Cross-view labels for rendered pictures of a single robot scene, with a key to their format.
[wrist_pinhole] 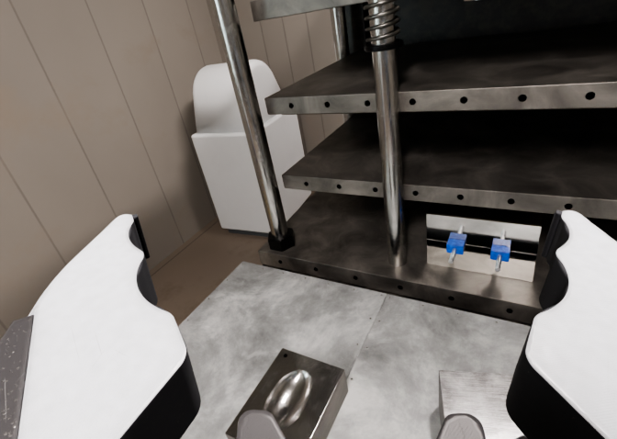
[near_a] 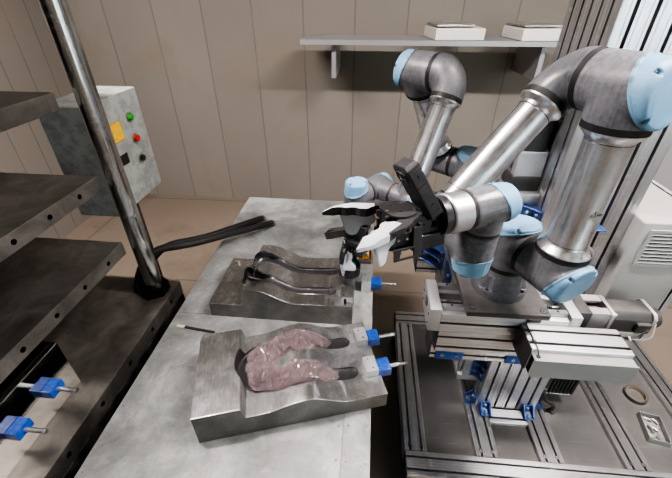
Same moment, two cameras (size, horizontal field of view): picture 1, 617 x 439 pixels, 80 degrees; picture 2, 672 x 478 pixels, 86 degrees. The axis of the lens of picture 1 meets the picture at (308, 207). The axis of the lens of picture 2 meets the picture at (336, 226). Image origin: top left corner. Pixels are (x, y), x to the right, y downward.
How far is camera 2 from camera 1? 0.59 m
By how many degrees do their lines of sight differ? 95
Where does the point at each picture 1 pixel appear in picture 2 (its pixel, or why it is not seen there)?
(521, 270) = (69, 383)
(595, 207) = (68, 302)
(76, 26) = not seen: outside the picture
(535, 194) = (33, 328)
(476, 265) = (42, 420)
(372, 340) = not seen: outside the picture
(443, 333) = (127, 446)
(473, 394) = (210, 396)
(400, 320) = not seen: outside the picture
